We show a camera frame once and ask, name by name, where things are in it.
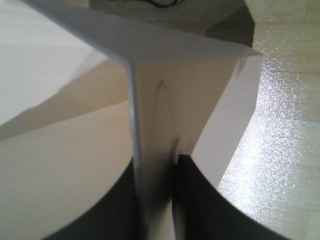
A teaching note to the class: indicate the white plastic trash bin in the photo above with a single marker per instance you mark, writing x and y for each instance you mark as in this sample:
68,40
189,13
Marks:
83,93

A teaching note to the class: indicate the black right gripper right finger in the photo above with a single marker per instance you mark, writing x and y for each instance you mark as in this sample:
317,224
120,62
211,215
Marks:
200,212

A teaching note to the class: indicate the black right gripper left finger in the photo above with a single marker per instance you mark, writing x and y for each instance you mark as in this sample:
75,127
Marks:
113,217

